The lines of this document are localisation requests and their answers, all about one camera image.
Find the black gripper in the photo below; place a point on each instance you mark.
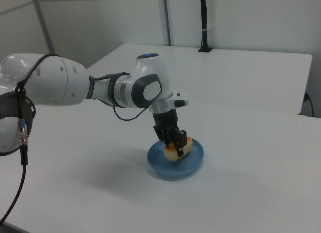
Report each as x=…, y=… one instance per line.
x=165, y=122

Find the orange glazed bread loaf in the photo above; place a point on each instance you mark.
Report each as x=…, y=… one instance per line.
x=173, y=154

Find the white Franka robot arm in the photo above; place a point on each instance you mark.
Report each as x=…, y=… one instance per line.
x=55, y=79

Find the blue round plate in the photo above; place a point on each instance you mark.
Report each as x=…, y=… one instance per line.
x=185, y=167

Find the black pole with white tie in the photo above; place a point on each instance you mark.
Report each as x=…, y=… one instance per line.
x=204, y=22

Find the grey metal partition post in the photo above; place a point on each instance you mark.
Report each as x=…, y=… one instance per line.
x=167, y=17
x=41, y=19

